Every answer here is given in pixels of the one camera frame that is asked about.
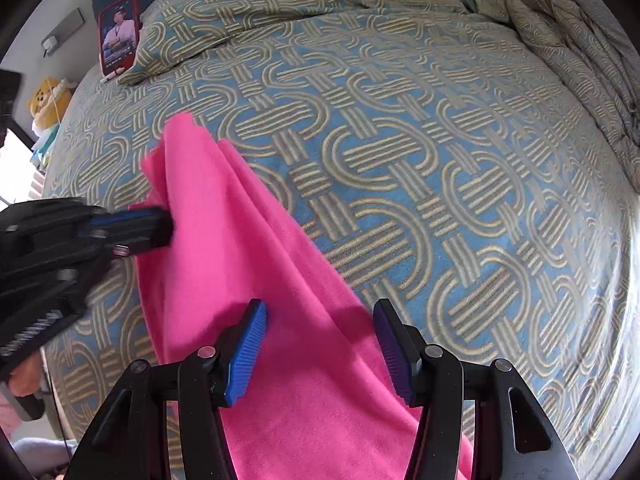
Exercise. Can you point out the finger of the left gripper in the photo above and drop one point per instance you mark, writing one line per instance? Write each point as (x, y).
(154, 215)
(125, 243)

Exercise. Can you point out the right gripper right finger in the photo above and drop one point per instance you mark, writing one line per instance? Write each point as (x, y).
(514, 439)

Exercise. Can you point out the bedside wall switch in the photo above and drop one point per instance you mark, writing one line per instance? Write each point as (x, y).
(62, 31)

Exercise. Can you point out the patterned bed cover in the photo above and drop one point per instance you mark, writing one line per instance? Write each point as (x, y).
(427, 152)

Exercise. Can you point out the folded grey-green duvet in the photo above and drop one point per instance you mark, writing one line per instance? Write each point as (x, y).
(584, 44)

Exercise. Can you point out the red smartphone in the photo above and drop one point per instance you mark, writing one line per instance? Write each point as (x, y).
(119, 32)

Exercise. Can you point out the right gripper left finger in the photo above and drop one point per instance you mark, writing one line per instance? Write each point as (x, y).
(127, 438)

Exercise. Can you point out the person left hand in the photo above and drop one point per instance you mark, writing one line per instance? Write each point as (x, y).
(25, 379)

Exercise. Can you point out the yellow plush toy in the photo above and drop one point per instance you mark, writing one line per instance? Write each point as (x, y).
(49, 103)

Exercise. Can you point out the pink pants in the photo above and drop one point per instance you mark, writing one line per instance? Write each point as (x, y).
(320, 403)

